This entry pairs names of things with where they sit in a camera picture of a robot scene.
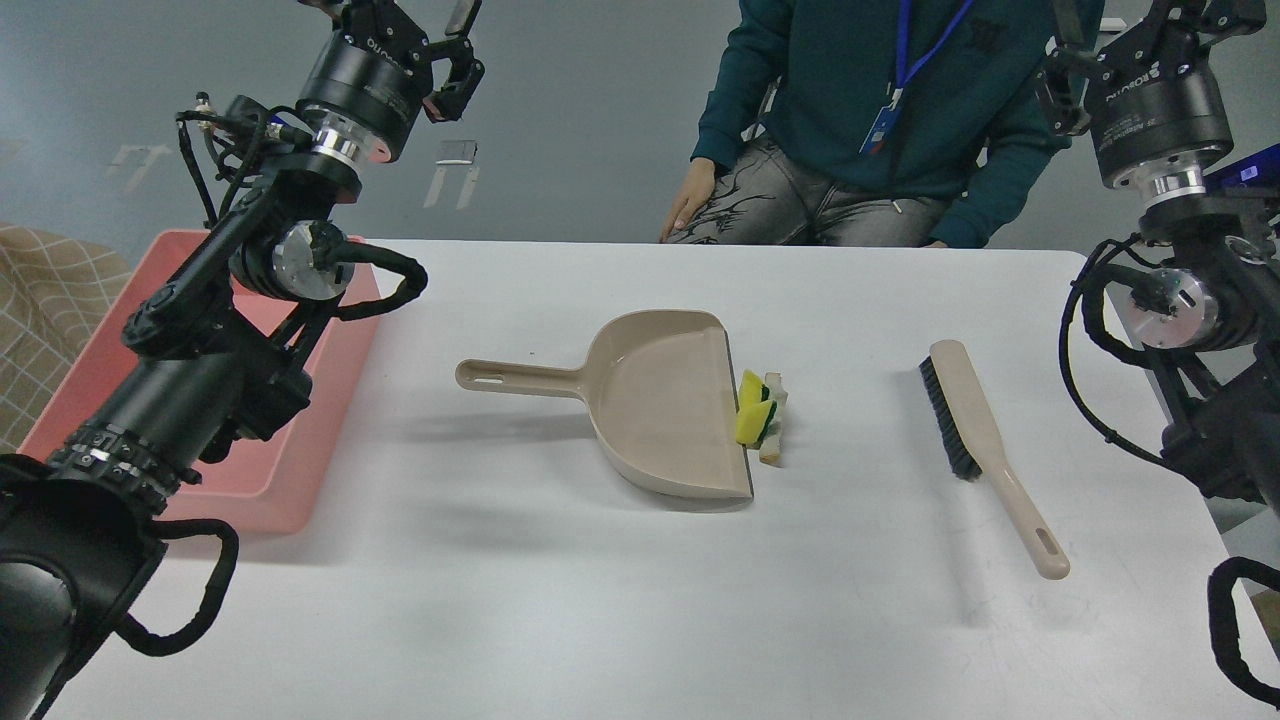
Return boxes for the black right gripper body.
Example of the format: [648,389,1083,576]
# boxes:
[1084,1,1267,190]

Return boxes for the beige brush black bristles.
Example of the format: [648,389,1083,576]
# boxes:
[918,340,1071,580]

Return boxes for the person's right hand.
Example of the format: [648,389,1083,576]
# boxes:
[658,158,717,243]

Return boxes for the yellow banana peel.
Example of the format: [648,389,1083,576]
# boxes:
[733,370,774,448]

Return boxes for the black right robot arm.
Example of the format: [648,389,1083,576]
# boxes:
[1037,1,1277,506]

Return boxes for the white bread scrap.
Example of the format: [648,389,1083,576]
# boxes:
[758,372,788,468]

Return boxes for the pink plastic bin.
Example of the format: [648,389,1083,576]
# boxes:
[18,229,379,534]

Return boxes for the person in teal sweater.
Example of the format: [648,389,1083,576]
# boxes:
[667,1,1069,249]

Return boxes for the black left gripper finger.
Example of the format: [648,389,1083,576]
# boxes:
[444,0,483,38]
[425,36,486,123]

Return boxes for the beige checkered cloth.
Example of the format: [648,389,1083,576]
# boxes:
[1,222,133,454]

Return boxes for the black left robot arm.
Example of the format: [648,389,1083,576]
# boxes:
[3,1,485,719]

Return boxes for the beige plastic dustpan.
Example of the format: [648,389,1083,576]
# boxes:
[454,309,754,500]

